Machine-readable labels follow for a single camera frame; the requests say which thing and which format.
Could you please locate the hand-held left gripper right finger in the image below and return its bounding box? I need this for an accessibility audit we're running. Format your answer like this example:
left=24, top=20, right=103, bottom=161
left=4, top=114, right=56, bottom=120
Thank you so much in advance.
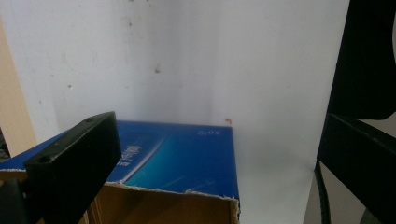
left=317, top=113, right=396, bottom=224

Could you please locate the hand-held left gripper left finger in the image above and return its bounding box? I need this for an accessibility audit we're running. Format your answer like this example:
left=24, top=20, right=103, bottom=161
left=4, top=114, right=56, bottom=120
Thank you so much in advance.
left=22, top=111, right=122, bottom=224

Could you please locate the blue cardboard box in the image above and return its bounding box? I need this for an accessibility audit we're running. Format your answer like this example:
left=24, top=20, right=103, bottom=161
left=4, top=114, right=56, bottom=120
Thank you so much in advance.
left=0, top=119, right=241, bottom=224

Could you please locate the black panel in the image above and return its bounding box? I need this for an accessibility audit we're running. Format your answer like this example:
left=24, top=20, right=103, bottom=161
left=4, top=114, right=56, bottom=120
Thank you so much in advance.
left=326, top=0, right=396, bottom=121

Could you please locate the black cable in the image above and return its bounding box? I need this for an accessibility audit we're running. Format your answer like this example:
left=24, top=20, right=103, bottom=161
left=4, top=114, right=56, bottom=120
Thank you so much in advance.
left=313, top=161, right=332, bottom=224

